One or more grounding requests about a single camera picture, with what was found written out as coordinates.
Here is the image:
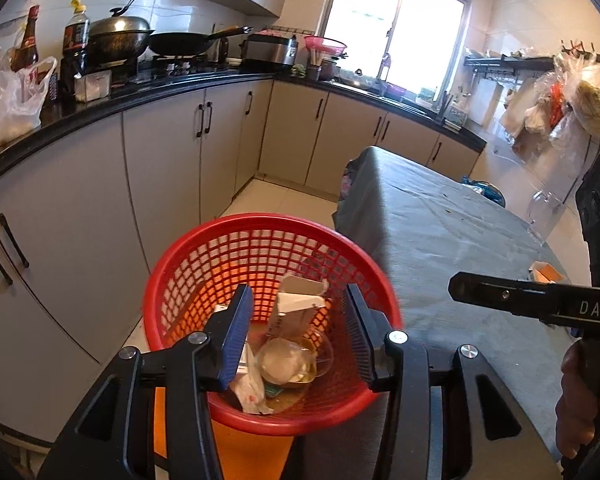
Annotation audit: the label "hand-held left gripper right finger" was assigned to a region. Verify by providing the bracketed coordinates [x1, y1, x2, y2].
[342, 282, 563, 480]

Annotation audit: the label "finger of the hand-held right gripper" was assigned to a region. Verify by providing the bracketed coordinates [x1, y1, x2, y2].
[449, 271, 546, 322]

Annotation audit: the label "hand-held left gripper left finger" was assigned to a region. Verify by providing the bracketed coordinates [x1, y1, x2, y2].
[37, 284, 255, 480]

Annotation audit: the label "clear plastic bag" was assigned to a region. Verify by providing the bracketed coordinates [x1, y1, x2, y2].
[255, 330, 336, 391]

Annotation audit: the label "white bag with red print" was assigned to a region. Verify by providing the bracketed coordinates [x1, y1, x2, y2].
[228, 372, 273, 416]

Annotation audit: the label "red plastic basket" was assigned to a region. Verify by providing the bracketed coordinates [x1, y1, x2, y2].
[142, 212, 403, 436]

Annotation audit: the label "person's right hand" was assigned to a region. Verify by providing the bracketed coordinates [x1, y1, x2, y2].
[555, 342, 600, 461]

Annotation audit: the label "orange cardboard box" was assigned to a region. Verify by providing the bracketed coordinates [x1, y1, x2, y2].
[528, 261, 568, 286]

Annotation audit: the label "clear plastic pitcher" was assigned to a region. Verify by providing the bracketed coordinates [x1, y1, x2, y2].
[527, 189, 571, 243]

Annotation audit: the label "grey tablecloth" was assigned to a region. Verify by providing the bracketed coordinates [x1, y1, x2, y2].
[300, 146, 593, 480]

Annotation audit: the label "blue plastic bag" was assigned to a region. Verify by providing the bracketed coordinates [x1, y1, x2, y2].
[461, 175, 506, 208]

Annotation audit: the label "orange plastic stool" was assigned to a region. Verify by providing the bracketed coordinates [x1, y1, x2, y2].
[152, 387, 293, 480]

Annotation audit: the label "beige base cabinets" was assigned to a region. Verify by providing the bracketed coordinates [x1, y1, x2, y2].
[0, 77, 486, 451]

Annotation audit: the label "bunch of hanging plastic bags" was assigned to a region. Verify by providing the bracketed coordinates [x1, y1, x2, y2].
[500, 45, 600, 146]

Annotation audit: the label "glass pot lid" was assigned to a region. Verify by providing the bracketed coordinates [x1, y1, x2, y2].
[340, 70, 381, 91]

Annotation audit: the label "kitchen faucet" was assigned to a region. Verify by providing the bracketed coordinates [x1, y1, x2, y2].
[377, 52, 393, 96]

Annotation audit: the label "black kitchen countertop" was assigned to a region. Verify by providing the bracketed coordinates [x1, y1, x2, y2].
[0, 67, 488, 191]

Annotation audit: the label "chopstick holder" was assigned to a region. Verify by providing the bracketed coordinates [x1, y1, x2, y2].
[306, 47, 323, 81]

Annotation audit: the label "gas stove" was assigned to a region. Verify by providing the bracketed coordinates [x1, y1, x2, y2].
[95, 55, 236, 86]

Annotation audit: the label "silver rice cooker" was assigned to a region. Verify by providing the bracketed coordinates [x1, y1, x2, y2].
[242, 31, 299, 68]

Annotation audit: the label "pink colander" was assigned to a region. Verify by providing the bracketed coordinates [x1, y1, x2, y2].
[304, 35, 348, 58]

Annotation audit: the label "window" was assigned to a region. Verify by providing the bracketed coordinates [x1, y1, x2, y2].
[325, 0, 473, 111]

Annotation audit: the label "black wok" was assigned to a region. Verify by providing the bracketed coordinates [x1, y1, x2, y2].
[147, 26, 255, 58]

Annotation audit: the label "white plastic shopping bag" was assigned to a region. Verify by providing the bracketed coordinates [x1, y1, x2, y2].
[0, 56, 58, 148]

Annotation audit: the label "steel wok with lid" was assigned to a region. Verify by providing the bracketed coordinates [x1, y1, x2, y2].
[87, 0, 153, 66]

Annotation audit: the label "dark bottle with yellow cap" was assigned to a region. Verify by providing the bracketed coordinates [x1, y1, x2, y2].
[60, 0, 91, 96]

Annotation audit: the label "brown sauce bottle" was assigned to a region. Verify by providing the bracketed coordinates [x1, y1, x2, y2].
[11, 5, 41, 71]

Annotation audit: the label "metal wall rack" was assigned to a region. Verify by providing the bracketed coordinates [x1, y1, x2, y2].
[464, 40, 600, 81]

